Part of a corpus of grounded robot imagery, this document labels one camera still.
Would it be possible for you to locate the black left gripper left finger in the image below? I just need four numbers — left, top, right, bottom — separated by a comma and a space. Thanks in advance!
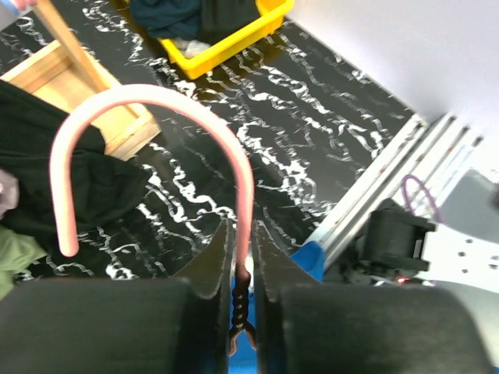
175, 220, 234, 373

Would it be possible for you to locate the pink wire hanger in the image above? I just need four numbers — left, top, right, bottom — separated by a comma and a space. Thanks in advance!
49, 84, 257, 355

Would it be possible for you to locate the wooden clothes rack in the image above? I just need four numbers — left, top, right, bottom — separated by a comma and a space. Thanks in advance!
1, 1, 160, 161

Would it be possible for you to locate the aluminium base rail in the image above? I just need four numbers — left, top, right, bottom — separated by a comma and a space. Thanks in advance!
309, 114, 484, 267

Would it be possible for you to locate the yellow plastic bin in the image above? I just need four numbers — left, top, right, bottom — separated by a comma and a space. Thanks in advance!
154, 1, 294, 79

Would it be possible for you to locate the dark clothes pile in bin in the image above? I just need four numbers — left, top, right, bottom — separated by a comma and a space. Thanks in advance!
129, 0, 260, 45

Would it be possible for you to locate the pink hanging garment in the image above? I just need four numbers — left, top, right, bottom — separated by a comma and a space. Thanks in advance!
0, 170, 19, 218

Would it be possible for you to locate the black hanging garment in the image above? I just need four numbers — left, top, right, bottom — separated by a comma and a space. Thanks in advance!
1, 81, 149, 256

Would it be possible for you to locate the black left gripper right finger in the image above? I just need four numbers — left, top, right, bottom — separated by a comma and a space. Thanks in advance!
251, 221, 319, 373

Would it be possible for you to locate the green hanging garment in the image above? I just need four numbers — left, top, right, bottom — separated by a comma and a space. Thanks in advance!
1, 227, 47, 298

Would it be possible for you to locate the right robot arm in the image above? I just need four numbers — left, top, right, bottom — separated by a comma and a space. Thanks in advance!
252, 201, 494, 373

